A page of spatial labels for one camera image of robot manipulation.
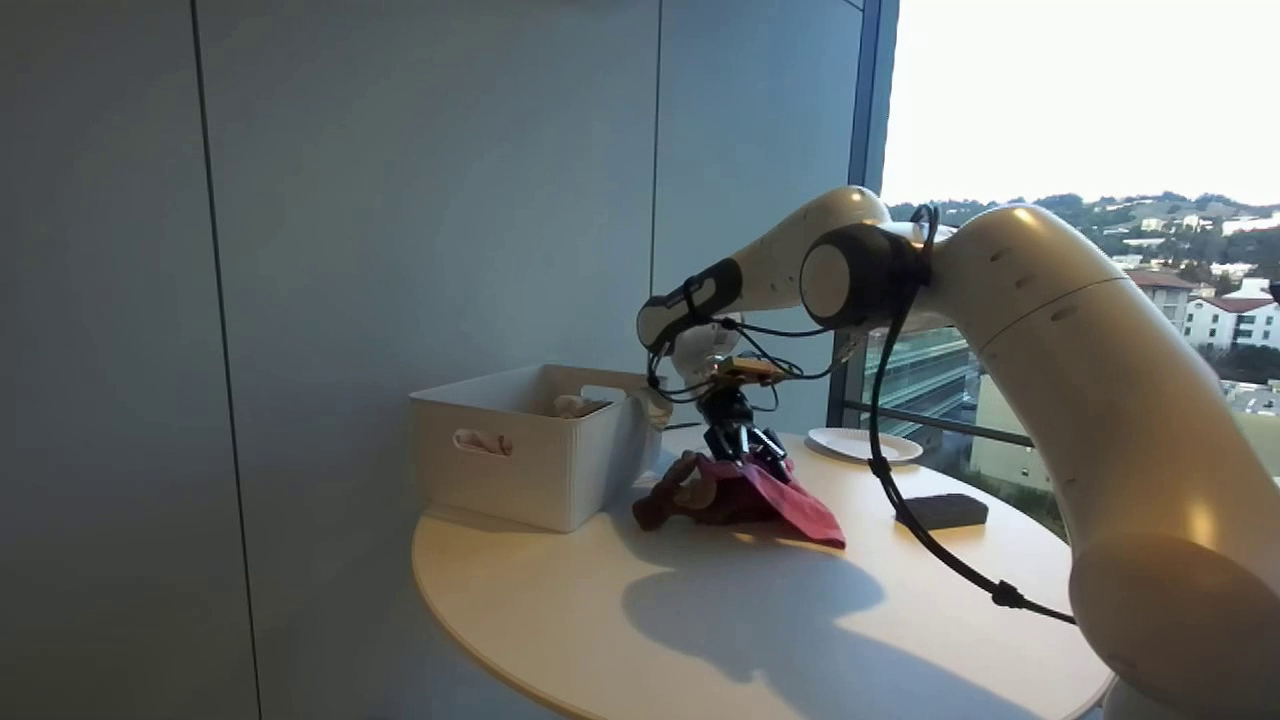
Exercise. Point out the dark window frame post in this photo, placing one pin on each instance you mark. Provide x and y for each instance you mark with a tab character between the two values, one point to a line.
878	81

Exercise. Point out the pink cloth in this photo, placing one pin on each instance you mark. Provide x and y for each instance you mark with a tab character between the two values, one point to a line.
786	504

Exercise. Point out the beige cloth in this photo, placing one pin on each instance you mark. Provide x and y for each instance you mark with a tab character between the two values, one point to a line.
602	396

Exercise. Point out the white plastic storage bin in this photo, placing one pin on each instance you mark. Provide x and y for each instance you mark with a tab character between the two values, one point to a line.
520	460

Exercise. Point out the beige building red roof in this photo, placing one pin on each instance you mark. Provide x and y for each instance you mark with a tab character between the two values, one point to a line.
1163	303

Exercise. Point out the black rectangular block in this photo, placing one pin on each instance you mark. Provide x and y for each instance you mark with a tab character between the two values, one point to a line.
955	504

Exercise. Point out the yellow wrist camera board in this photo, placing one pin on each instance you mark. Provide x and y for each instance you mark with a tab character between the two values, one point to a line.
747	370

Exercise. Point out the dark window railing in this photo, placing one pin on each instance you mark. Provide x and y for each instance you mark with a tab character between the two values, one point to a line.
960	424

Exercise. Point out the brown plush toy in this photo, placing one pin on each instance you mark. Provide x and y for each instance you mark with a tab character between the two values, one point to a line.
665	497

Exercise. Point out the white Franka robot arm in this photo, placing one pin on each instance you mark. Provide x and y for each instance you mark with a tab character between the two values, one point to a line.
1107	424

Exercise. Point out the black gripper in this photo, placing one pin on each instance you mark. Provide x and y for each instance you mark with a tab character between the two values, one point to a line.
736	423

